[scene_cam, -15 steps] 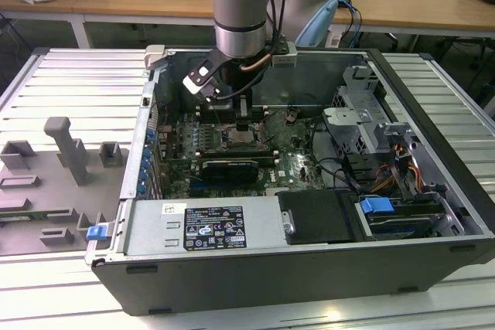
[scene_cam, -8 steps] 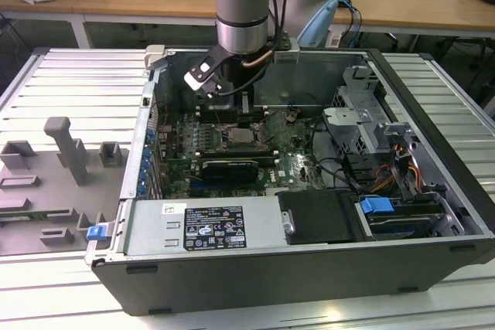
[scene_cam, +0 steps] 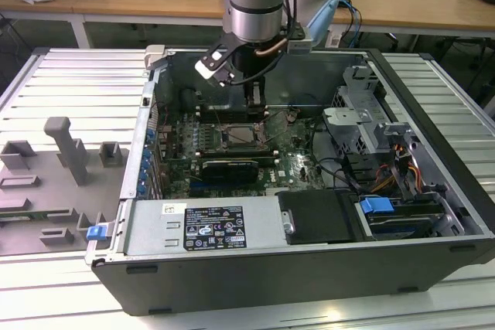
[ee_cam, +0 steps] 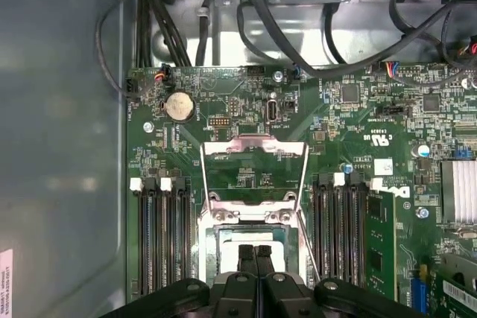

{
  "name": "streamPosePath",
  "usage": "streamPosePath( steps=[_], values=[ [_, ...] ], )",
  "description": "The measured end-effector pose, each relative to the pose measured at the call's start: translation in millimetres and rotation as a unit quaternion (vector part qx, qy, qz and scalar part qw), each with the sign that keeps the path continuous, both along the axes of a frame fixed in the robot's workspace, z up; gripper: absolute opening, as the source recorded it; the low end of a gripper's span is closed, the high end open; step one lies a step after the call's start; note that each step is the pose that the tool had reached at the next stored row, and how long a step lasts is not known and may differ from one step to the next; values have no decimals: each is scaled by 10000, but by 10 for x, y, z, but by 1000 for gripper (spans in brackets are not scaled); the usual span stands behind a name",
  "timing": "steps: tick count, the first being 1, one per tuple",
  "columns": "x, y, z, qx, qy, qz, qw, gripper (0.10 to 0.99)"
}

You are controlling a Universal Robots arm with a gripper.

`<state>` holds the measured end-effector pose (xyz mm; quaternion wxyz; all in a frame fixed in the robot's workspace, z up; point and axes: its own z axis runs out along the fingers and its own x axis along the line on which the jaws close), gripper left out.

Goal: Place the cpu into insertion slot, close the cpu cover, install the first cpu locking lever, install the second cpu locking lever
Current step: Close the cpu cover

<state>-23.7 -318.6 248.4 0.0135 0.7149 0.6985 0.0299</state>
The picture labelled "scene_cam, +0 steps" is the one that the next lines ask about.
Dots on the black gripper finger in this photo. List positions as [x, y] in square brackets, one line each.
[262, 94]
[249, 94]

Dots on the silver CPU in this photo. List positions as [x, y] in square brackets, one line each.
[241, 135]

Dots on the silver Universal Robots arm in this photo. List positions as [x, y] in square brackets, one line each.
[253, 17]

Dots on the black RAM slot bank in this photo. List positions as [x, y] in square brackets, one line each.
[224, 115]
[239, 153]

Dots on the CPU socket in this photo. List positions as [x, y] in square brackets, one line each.
[224, 137]

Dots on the black round board component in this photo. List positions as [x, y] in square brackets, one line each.
[187, 98]

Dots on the black graphics card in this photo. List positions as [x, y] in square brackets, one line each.
[228, 171]

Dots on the green motherboard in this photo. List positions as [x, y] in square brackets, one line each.
[298, 167]

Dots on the pale blue teach pendant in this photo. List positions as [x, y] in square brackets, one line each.
[325, 17]

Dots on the white printed tag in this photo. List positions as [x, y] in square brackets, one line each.
[335, 40]

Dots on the grey case release latch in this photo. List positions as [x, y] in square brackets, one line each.
[154, 55]

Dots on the silver metal drive cage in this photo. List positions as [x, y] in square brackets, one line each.
[356, 117]

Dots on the blue expansion card clip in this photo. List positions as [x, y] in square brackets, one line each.
[145, 175]
[147, 160]
[151, 137]
[142, 189]

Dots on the black plastic air shroud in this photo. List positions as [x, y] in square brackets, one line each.
[317, 214]

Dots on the blue disk carrier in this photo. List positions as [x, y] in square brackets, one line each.
[375, 205]

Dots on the silver power supply unit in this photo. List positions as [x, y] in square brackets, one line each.
[154, 225]

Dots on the black hard disk drive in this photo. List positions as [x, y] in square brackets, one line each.
[402, 222]

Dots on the black open PC case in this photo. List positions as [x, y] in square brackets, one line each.
[270, 283]

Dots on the blue case latch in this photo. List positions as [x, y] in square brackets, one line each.
[96, 232]

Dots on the grey parts rack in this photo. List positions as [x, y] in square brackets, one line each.
[46, 191]

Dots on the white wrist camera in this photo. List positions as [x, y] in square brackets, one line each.
[212, 71]

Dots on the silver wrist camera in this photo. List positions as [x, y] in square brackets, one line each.
[301, 46]

